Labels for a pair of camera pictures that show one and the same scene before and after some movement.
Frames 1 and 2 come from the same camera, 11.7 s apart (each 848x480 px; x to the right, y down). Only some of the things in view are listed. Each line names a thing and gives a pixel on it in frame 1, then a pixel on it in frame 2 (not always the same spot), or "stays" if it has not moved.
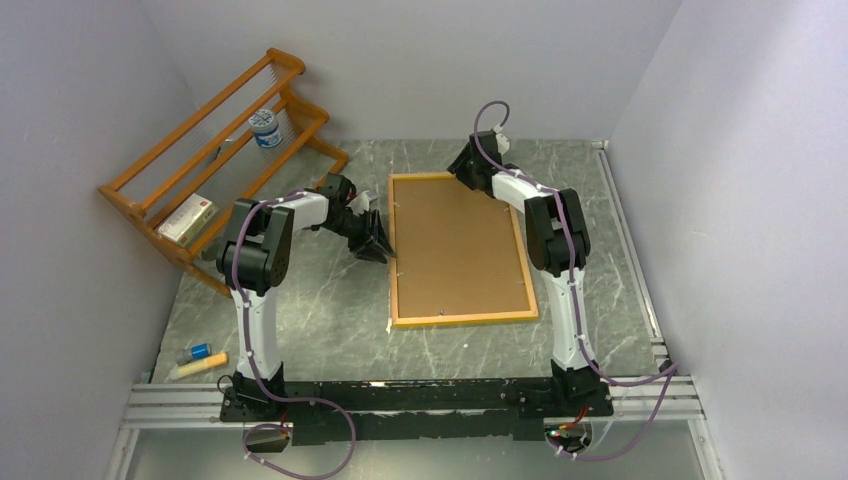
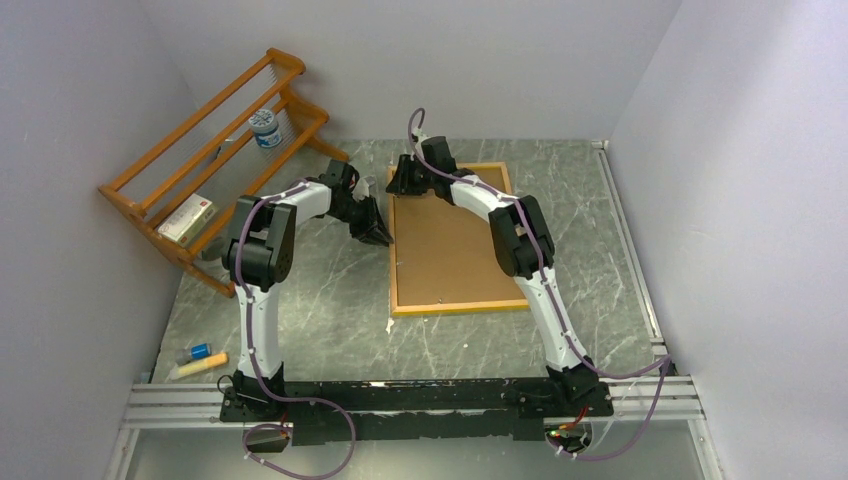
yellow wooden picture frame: (456, 254) stays
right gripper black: (459, 167) -> (400, 183)
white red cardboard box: (193, 215) stays
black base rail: (361, 412) stays
